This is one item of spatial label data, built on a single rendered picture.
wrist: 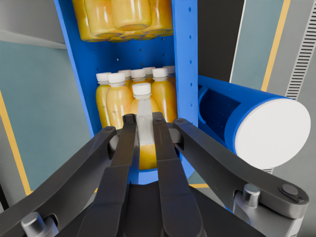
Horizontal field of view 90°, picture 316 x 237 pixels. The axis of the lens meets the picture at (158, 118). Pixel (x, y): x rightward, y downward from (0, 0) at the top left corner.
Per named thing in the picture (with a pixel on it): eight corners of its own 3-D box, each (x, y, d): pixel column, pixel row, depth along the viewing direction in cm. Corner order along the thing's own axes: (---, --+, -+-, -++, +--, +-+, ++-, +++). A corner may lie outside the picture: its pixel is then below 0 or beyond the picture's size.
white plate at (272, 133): (305, 83, 50) (302, 83, 51) (225, 123, 52) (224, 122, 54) (315, 149, 60) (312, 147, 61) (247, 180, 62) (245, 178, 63)
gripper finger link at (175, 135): (153, 131, 13) (188, 127, 13) (151, 112, 18) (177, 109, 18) (155, 146, 14) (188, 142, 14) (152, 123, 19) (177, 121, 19)
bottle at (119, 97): (123, 142, 48) (111, 80, 41) (145, 143, 46) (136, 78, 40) (111, 155, 41) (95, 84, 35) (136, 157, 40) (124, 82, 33)
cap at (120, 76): (114, 81, 40) (112, 74, 39) (128, 80, 39) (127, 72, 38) (105, 83, 36) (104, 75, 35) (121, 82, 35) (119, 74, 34)
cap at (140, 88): (130, 94, 35) (128, 86, 34) (144, 90, 37) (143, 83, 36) (140, 96, 32) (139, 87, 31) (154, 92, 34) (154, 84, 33)
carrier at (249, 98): (204, 68, 133) (174, 84, 135) (303, 81, 51) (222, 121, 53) (215, 98, 143) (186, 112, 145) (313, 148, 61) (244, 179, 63)
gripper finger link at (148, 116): (144, 117, 15) (152, 116, 15) (144, 98, 21) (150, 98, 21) (147, 145, 16) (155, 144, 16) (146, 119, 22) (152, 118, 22)
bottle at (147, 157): (132, 164, 41) (119, 94, 35) (152, 153, 45) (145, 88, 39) (149, 177, 36) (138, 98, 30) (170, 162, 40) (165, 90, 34)
